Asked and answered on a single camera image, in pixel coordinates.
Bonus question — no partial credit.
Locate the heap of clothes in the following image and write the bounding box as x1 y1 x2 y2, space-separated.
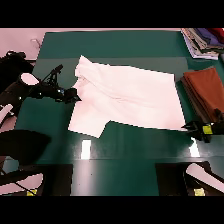
180 28 224 61

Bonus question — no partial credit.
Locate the white T-shirt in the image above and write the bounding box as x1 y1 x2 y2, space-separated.
67 55 188 139

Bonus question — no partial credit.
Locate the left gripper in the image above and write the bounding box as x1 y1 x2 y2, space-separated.
61 87 83 105

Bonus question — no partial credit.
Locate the red garment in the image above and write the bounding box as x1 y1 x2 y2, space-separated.
208 28 224 41

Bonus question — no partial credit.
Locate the purple garment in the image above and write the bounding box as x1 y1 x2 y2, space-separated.
194 28 224 48

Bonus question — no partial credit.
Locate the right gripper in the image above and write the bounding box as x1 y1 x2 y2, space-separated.
181 119 215 144

